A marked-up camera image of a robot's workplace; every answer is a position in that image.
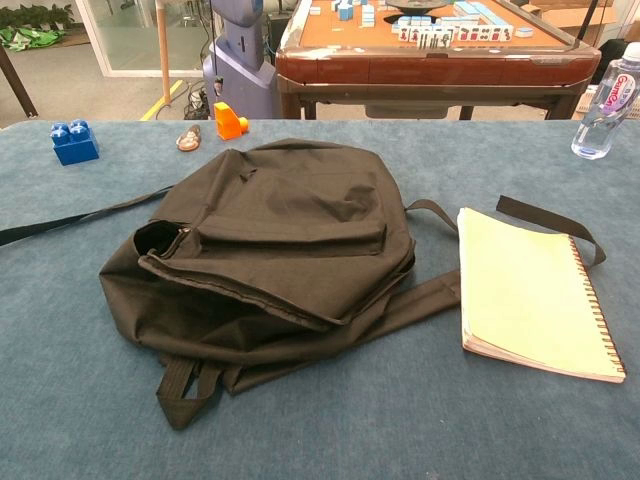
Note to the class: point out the orange plastic block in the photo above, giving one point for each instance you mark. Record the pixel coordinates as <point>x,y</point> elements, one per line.
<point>226,122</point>

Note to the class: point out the blue-grey machine pedestal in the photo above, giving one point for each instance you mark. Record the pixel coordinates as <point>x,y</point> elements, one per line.
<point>240,65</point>

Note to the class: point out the clear plastic water bottle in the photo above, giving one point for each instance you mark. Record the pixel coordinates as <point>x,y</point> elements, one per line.
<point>602,115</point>

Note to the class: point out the standing mahjong tile group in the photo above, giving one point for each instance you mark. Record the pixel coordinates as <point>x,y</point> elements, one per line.
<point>433,39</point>

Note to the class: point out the spiral-bound kraft notebook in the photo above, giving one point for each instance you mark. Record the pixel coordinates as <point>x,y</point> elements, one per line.
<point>525,290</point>

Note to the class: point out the black slanted metal leg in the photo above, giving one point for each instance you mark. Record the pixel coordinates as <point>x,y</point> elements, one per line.
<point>17,85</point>

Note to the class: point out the brown mahjong table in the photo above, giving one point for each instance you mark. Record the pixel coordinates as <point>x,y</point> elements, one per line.
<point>430,70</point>

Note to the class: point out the black fabric backpack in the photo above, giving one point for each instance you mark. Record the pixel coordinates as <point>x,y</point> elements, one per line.
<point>300,225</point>

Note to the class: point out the blue felt table cover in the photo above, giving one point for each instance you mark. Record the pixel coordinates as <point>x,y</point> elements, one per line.
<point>350,440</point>

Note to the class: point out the row of mahjong tiles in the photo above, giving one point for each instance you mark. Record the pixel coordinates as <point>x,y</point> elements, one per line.
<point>480,34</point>

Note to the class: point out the wooden pole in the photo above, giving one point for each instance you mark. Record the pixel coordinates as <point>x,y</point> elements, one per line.
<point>163,50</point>

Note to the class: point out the single blue mahjong tile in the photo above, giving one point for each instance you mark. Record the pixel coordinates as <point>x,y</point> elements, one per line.
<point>524,32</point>

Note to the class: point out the green cloth pile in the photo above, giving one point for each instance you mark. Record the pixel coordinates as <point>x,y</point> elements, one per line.
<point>30,39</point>

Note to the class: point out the blue toy building brick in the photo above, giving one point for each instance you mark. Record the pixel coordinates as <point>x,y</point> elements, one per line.
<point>75,147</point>

